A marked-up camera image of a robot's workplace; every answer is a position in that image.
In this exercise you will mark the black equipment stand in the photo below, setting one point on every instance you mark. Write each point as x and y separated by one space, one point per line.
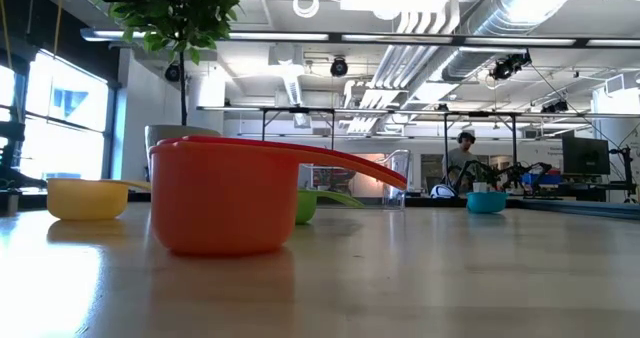
625 153

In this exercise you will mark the black round ceiling speaker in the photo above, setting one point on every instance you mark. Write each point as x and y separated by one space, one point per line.
339 67
172 72

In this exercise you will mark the person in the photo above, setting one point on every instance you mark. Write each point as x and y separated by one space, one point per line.
460 155

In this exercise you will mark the black machine silhouette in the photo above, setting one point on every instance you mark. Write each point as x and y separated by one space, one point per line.
15 178

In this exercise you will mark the black table edge rail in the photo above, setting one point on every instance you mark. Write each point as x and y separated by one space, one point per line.
32 200

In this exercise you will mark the white plant pot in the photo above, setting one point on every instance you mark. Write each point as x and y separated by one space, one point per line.
170 130

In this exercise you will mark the black ceiling spotlight cluster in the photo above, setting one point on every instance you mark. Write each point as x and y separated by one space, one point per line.
507 67
555 106

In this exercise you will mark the black monitor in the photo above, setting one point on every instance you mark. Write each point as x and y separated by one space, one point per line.
585 155

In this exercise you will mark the black background robot arm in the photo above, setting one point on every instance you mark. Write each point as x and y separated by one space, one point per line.
475 170
530 170

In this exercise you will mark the green leafy potted tree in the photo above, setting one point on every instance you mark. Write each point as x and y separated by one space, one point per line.
170 13

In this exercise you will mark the black ceiling light rail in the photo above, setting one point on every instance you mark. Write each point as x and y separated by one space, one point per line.
335 37

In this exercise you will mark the small grey cup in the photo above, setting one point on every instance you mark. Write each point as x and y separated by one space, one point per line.
13 203

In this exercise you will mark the silver round air duct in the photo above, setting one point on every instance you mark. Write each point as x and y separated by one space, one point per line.
480 63

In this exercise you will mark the orange measuring cup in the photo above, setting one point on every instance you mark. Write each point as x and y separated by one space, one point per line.
225 203

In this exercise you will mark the teal measuring cup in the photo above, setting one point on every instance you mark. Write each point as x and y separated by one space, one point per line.
485 203

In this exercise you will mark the red measuring cup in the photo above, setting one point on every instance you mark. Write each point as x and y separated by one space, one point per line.
210 139

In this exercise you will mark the clear plastic basket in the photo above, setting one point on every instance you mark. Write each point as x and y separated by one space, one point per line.
397 178

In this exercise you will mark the green measuring cup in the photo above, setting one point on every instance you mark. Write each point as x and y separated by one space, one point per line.
305 205

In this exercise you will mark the yellow measuring cup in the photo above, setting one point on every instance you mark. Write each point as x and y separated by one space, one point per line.
85 200

